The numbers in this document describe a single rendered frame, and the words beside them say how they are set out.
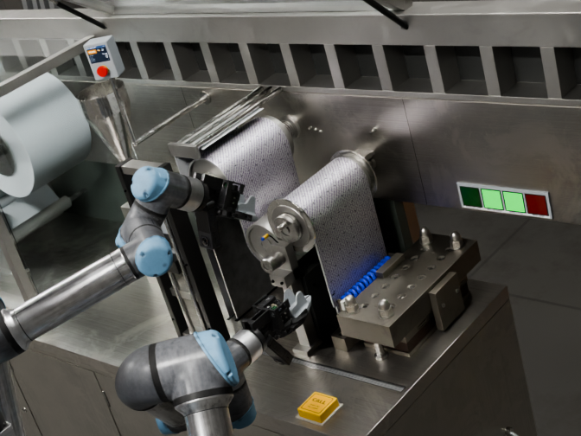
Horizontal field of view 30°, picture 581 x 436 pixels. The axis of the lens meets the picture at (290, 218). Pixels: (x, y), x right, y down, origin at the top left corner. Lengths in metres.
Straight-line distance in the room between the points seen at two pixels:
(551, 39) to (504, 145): 0.31
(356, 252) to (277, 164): 0.32
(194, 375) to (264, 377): 0.70
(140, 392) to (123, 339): 1.02
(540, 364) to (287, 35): 1.78
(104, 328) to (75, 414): 0.37
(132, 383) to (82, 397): 1.26
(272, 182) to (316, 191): 0.22
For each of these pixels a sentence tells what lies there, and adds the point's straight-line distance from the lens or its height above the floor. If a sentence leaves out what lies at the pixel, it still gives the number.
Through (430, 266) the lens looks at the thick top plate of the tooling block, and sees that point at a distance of 2.75.
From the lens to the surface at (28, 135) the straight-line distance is 3.29.
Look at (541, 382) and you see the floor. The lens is 3.99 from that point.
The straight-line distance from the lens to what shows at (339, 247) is 2.68.
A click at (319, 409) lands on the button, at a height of 0.92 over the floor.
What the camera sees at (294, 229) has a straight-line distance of 2.59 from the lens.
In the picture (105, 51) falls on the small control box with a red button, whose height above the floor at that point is 1.68.
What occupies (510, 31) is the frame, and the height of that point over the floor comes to 1.61.
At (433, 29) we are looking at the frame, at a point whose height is 1.62.
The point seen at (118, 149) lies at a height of 1.36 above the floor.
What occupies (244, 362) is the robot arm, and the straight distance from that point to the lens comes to 2.44.
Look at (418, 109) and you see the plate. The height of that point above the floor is 1.41.
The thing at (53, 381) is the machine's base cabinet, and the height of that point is 0.71.
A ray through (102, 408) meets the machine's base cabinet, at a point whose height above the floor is 0.67.
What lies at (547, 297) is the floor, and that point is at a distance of 4.43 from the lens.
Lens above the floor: 2.42
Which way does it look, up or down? 26 degrees down
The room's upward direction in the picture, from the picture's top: 17 degrees counter-clockwise
